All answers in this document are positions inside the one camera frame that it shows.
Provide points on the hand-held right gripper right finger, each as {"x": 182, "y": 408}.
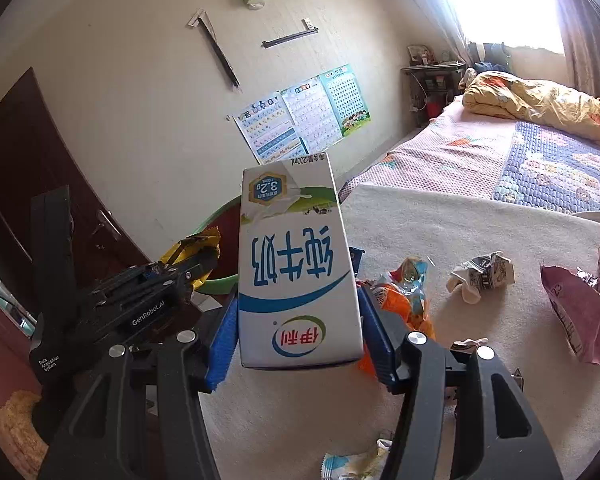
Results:
{"x": 376, "y": 342}

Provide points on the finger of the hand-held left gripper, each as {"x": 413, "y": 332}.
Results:
{"x": 200, "y": 266}

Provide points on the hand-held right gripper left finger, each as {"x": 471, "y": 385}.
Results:
{"x": 222, "y": 347}

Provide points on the green and red basin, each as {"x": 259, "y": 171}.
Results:
{"x": 220, "y": 287}

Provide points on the yellow snack wrapper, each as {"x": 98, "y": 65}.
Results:
{"x": 207, "y": 237}

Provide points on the orange snack wrapper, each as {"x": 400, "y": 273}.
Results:
{"x": 405, "y": 290}

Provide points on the white milk carton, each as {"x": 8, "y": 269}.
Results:
{"x": 295, "y": 270}

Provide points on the blue and white snack wrapper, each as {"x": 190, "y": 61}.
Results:
{"x": 350, "y": 462}

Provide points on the small blue packet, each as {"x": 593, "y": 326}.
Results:
{"x": 356, "y": 260}

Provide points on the small crumpled paper scrap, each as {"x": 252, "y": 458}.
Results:
{"x": 470, "y": 344}

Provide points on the cream blanket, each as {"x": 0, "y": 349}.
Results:
{"x": 480, "y": 400}

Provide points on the crumpled small carton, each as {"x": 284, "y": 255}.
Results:
{"x": 482, "y": 275}

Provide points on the cream textured cloth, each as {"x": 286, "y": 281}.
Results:
{"x": 10, "y": 430}

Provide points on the brown wooden door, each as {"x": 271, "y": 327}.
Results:
{"x": 25, "y": 160}

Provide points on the pink snack wrapper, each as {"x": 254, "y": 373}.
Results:
{"x": 575, "y": 310}

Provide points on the pink bed cover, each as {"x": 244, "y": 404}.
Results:
{"x": 455, "y": 155}

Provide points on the hanging comb with black tassel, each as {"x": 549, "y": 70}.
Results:
{"x": 217, "y": 47}

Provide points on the red box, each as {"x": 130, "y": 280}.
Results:
{"x": 435, "y": 107}

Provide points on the blue quilted mat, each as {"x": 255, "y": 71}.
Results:
{"x": 555, "y": 170}

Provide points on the small bedside table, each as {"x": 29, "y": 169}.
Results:
{"x": 427, "y": 85}

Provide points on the yellow quilt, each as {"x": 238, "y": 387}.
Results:
{"x": 535, "y": 97}

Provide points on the dark blue clothes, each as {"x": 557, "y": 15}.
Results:
{"x": 487, "y": 60}

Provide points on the patterned curtain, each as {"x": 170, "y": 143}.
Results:
{"x": 585, "y": 25}
{"x": 430, "y": 0}

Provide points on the blue bordered wall poster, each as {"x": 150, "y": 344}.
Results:
{"x": 270, "y": 127}

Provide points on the white chart wall poster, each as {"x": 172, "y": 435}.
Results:
{"x": 310, "y": 112}

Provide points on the green bordered wall poster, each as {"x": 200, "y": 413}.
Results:
{"x": 345, "y": 97}

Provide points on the black wall rail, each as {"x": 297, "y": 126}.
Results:
{"x": 290, "y": 37}

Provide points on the picture frame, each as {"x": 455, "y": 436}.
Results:
{"x": 419, "y": 54}

